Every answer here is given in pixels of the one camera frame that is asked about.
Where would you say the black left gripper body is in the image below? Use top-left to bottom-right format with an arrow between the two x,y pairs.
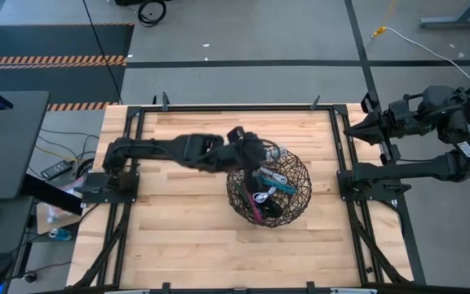
226,126 -> 269,172

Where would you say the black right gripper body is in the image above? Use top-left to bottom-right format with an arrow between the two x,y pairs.
360,91 -> 422,164

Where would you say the light blue USB cable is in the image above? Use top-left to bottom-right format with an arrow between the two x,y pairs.
252,186 -> 278,204

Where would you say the teal USB cable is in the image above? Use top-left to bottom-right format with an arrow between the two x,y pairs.
253,173 -> 298,195

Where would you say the magenta USB cable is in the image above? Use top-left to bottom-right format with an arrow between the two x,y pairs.
242,191 -> 265,225

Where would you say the black cable with red tie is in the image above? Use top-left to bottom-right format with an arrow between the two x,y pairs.
259,199 -> 285,220

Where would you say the brown wire basket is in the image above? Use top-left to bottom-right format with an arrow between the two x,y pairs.
225,140 -> 313,229

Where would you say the grey table foot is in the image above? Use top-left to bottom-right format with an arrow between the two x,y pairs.
419,0 -> 470,29

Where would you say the brown cardboard sheet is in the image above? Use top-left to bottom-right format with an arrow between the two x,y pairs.
34,202 -> 85,236

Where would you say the black power adapter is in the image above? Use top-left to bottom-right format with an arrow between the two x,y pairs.
40,159 -> 74,181

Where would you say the black flat panel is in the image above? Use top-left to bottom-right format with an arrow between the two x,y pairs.
20,174 -> 84,216

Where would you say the blue water bottle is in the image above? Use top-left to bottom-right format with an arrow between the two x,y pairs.
48,227 -> 73,242

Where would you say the clear plastic bag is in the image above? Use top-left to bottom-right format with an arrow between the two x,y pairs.
46,203 -> 63,225

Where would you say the black hazard-striped floor mat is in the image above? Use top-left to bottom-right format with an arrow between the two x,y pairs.
0,23 -> 135,112

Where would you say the grey desk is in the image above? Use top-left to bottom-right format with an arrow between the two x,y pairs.
0,90 -> 51,201

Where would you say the white floor cable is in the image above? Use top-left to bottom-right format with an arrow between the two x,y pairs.
384,26 -> 470,81

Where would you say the yellow cable with plug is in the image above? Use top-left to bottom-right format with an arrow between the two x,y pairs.
371,0 -> 397,38

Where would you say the coiled black cable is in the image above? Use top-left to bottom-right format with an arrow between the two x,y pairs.
136,0 -> 167,28

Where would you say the thin black floor cable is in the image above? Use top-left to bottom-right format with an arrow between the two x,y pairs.
82,0 -> 125,105

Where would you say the thin yellow wire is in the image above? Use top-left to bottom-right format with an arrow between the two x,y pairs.
34,145 -> 77,163

